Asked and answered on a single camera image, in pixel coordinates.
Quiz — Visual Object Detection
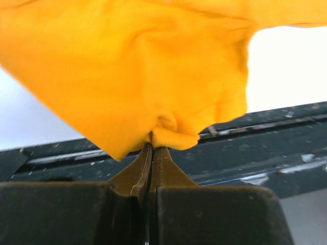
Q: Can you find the orange t shirt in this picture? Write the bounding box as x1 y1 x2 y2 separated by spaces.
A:
1 1 326 160

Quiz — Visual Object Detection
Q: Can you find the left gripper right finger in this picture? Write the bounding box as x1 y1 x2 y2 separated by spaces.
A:
149 148 293 244

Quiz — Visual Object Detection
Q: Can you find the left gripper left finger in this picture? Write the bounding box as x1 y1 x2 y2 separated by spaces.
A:
1 144 152 244

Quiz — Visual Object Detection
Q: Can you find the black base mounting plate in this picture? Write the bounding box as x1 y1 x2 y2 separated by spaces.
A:
1 102 326 198

